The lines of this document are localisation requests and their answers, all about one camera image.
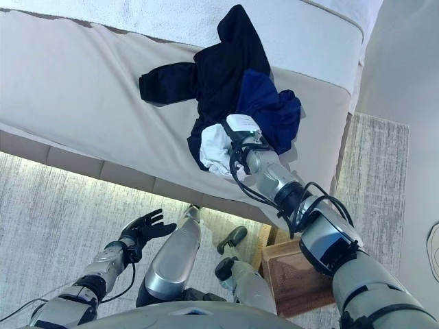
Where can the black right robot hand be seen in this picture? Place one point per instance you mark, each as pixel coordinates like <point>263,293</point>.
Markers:
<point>231,133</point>

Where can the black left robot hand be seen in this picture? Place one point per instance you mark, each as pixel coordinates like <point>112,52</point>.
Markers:
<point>144,229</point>

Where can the white garment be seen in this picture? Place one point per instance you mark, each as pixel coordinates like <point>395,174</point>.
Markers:
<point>216,150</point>

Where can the blue garment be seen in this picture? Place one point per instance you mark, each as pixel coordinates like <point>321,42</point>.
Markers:
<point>267,103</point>

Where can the black garment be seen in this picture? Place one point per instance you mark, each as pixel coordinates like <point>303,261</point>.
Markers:
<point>219,75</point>

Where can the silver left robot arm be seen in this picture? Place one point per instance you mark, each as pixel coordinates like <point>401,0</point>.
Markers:
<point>96,270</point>

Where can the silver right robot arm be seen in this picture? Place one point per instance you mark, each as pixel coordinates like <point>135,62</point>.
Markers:
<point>326,240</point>

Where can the bed with beige blanket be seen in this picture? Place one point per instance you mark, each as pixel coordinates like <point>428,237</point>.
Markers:
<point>85,85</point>

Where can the brown wicker basket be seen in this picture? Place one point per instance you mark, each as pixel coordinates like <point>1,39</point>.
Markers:
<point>295,277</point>

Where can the silver left robot leg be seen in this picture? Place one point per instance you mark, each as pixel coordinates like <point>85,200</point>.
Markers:
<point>175,264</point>

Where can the grey striped rug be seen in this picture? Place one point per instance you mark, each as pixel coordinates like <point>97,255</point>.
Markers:
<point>51,222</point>

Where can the grey robot torso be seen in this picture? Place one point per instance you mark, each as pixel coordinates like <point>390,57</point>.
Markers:
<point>205,317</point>

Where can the white duvet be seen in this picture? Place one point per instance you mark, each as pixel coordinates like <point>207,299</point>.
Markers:
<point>274,24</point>

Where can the cream outlined floor mat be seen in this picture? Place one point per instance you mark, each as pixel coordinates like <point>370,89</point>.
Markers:
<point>433,250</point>

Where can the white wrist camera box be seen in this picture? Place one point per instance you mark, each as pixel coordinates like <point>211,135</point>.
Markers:
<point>243,125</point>

